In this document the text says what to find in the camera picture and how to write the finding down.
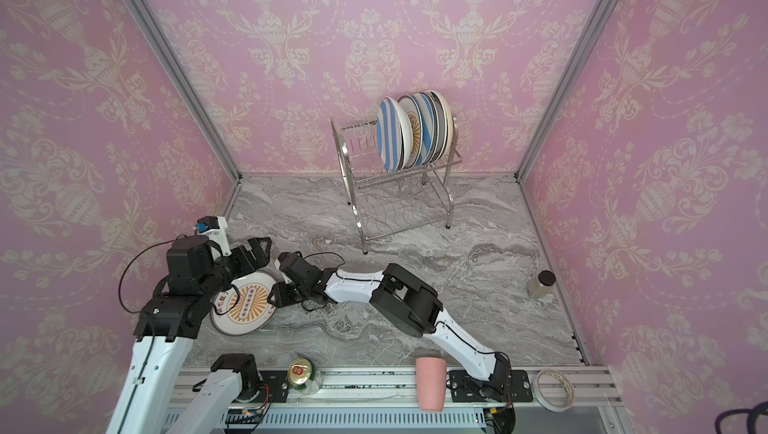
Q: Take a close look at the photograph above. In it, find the blue cream striped plate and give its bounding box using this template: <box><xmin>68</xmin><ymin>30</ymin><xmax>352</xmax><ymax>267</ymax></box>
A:
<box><xmin>412</xmin><ymin>92</ymin><xmax>436</xmax><ymax>166</ymax></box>
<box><xmin>376</xmin><ymin>96</ymin><xmax>413</xmax><ymax>173</ymax></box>

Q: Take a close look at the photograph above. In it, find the chrome wire dish rack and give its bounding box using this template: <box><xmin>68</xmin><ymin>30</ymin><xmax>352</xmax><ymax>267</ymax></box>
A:
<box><xmin>331</xmin><ymin>121</ymin><xmax>463</xmax><ymax>253</ymax></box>

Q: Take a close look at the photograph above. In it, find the tape roll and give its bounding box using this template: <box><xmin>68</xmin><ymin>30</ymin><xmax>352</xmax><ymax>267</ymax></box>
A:
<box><xmin>531</xmin><ymin>369</ymin><xmax>576</xmax><ymax>413</ymax></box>

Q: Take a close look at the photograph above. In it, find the aluminium corner post right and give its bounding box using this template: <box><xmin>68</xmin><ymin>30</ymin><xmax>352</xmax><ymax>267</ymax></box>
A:
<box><xmin>516</xmin><ymin>0</ymin><xmax>618</xmax><ymax>184</ymax></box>

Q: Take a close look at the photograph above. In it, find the aluminium corner post left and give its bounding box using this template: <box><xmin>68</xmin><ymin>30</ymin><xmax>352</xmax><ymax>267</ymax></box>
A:
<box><xmin>123</xmin><ymin>0</ymin><xmax>242</xmax><ymax>185</ymax></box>

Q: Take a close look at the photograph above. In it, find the pink cup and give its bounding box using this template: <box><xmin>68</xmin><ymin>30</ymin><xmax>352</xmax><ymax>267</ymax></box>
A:
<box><xmin>415</xmin><ymin>357</ymin><xmax>447</xmax><ymax>413</ymax></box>

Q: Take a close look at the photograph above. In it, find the white plate green quatrefoil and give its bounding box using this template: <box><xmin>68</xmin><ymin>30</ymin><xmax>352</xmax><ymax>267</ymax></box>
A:
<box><xmin>423</xmin><ymin>91</ymin><xmax>447</xmax><ymax>162</ymax></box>

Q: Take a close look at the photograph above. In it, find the small jar dark lid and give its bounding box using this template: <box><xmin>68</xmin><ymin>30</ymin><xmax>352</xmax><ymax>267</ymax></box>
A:
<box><xmin>526</xmin><ymin>270</ymin><xmax>557</xmax><ymax>299</ymax></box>

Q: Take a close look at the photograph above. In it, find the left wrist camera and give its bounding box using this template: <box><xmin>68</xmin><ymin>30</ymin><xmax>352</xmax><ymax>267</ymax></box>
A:
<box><xmin>195</xmin><ymin>216</ymin><xmax>231</xmax><ymax>257</ymax></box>

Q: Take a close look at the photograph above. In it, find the blue cream striped plate front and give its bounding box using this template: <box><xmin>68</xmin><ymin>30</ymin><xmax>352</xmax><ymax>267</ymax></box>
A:
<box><xmin>376</xmin><ymin>96</ymin><xmax>413</xmax><ymax>173</ymax></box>

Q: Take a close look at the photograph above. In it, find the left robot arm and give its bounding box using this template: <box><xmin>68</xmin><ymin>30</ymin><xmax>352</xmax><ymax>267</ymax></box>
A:
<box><xmin>107</xmin><ymin>235</ymin><xmax>272</xmax><ymax>433</ymax></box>

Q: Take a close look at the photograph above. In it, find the green can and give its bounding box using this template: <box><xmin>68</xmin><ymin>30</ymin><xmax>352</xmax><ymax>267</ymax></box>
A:
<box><xmin>287</xmin><ymin>358</ymin><xmax>322</xmax><ymax>396</ymax></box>

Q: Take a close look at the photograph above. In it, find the black cable loop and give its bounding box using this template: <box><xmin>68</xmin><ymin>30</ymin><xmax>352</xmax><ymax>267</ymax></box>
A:
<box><xmin>713</xmin><ymin>400</ymin><xmax>768</xmax><ymax>434</ymax></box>

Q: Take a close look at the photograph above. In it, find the plain cream plate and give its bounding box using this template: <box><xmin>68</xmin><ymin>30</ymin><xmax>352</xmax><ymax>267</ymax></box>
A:
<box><xmin>429</xmin><ymin>90</ymin><xmax>455</xmax><ymax>160</ymax></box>

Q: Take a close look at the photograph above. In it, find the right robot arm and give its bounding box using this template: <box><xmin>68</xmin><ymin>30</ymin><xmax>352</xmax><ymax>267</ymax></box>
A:
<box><xmin>268</xmin><ymin>251</ymin><xmax>532</xmax><ymax>404</ymax></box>

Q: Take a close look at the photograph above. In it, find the orange sunburst plate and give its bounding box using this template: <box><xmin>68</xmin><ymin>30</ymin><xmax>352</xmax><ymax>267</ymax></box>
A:
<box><xmin>398</xmin><ymin>95</ymin><xmax>422</xmax><ymax>169</ymax></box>
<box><xmin>210</xmin><ymin>271</ymin><xmax>276</xmax><ymax>336</ymax></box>

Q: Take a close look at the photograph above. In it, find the aluminium corner post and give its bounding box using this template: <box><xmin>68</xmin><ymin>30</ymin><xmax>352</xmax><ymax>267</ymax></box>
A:
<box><xmin>516</xmin><ymin>0</ymin><xmax>618</xmax><ymax>184</ymax></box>
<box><xmin>123</xmin><ymin>0</ymin><xmax>242</xmax><ymax>185</ymax></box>

